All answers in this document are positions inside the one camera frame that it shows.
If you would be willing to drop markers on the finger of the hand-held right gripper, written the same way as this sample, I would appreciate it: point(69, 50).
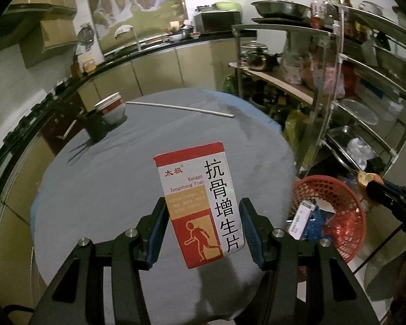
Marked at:
point(382, 194)
point(394, 185)

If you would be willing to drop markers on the landscape wall painting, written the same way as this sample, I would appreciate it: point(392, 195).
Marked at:
point(135, 6)

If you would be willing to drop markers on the orange peel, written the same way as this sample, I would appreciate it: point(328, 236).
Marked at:
point(367, 177)

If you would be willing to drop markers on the black countertop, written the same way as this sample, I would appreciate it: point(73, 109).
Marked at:
point(189, 42)

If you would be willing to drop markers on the large metal basin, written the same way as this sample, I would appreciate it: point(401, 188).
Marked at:
point(280, 8)

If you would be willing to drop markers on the metal faucet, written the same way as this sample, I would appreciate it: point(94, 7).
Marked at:
point(137, 39)

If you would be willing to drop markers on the yellow kitchen cabinets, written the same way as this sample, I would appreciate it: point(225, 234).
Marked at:
point(196, 64)

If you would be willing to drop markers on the red plastic basket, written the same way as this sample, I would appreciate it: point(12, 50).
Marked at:
point(352, 243)

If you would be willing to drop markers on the white rag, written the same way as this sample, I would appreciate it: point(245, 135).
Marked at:
point(122, 29)

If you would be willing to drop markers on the row of sauce bottles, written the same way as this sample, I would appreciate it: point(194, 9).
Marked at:
point(331, 10)

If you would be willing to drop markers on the blue plastic bag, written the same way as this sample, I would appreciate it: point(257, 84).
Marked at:
point(316, 225)

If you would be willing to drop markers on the black gas stove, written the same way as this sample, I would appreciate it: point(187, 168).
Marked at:
point(37, 108)

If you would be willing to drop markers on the red and white medicine box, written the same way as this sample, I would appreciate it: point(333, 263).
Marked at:
point(196, 203)

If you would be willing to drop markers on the metal shelf rack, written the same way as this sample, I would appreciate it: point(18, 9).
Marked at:
point(338, 61)

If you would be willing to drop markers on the yellow wall cabinet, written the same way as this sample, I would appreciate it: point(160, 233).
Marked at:
point(44, 23)

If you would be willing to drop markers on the yellow plastic bag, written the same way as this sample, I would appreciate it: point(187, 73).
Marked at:
point(294, 127)

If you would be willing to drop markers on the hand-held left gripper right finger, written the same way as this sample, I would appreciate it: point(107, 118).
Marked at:
point(250, 233)

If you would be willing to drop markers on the red plastic bag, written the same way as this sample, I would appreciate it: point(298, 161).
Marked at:
point(341, 225)

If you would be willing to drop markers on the metal cooking pot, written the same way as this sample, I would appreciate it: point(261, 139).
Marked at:
point(259, 57)

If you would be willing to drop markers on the hanging metal strainer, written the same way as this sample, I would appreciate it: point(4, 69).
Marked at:
point(86, 35)

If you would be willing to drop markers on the built-in brown oven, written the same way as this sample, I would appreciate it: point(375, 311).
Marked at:
point(64, 130)

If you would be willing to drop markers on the long grey box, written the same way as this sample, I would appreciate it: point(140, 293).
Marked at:
point(299, 218)

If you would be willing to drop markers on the steel tray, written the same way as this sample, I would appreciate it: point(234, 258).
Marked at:
point(345, 140)

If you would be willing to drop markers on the thin white rod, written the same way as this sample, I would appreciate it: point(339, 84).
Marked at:
point(179, 108)

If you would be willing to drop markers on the green cloth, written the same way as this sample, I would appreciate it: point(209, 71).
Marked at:
point(226, 5)

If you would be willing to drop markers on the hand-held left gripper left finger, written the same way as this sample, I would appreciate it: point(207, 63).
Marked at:
point(157, 233)

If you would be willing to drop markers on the pile of dishes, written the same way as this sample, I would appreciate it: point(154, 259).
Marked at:
point(181, 32)

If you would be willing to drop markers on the black chopstick holder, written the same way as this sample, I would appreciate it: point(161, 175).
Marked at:
point(96, 127)

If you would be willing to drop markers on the silver microwave oven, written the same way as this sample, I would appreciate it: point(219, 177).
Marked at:
point(216, 20)

